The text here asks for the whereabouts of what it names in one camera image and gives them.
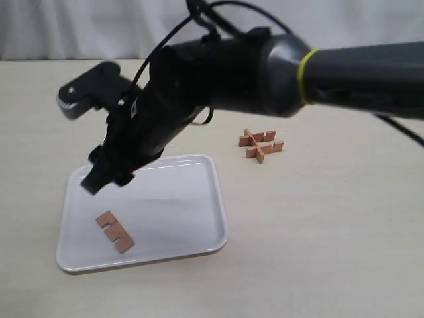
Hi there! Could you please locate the white backdrop cloth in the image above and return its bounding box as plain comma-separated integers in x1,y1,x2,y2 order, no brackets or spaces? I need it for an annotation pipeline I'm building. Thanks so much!
1,0,423,60

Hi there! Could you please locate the wooden notched piece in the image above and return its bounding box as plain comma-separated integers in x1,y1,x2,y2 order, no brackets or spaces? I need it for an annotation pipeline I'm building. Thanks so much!
245,141,284,160
238,129,276,147
238,128,265,164
95,210,135,254

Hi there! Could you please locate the black cable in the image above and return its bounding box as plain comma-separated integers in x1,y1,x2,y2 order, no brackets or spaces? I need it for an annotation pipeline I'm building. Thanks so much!
127,0,299,127

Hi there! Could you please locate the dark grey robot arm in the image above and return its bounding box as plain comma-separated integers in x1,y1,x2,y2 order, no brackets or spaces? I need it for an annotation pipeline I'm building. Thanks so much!
57,32,423,195

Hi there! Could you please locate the white plastic tray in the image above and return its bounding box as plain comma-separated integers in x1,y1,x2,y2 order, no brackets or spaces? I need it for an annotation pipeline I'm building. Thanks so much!
56,154,229,274

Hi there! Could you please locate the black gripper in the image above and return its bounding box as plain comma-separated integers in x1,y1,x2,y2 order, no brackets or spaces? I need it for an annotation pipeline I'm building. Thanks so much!
58,44,214,195

